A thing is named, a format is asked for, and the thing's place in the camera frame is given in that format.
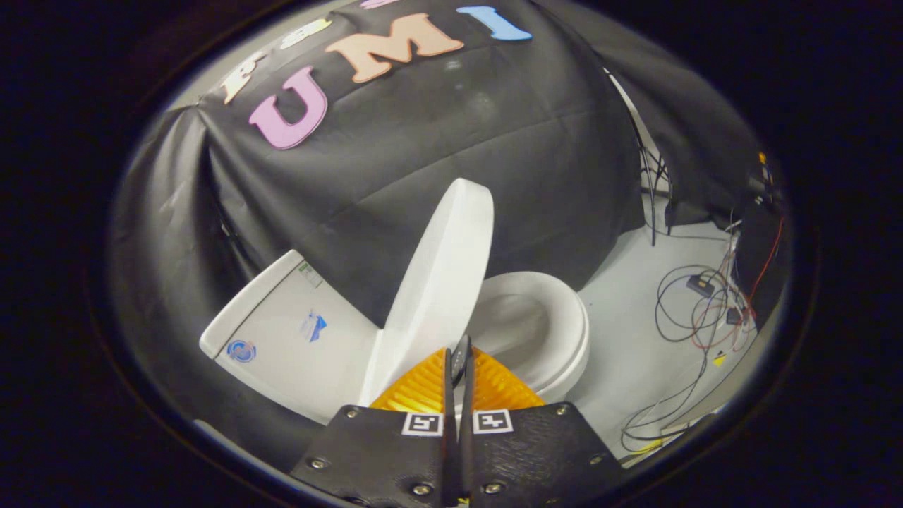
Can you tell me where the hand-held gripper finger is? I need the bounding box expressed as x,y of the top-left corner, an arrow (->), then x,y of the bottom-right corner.
291,346 -> 459,508
460,347 -> 625,508

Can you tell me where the white toilet lid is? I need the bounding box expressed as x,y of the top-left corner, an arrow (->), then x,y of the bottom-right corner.
358,178 -> 495,410

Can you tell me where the white toilet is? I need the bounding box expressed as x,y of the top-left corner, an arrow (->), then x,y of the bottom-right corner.
212,265 -> 590,424

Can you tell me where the white toilet tank cover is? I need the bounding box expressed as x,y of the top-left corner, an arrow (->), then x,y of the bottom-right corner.
200,249 -> 305,361

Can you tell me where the black backdrop cloth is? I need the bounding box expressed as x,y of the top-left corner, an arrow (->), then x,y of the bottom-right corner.
109,0 -> 766,470

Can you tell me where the black cable tangle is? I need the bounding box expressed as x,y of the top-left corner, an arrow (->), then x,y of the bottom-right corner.
621,261 -> 757,454

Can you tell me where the red cable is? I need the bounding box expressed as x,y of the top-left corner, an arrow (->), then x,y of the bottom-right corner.
690,215 -> 785,353

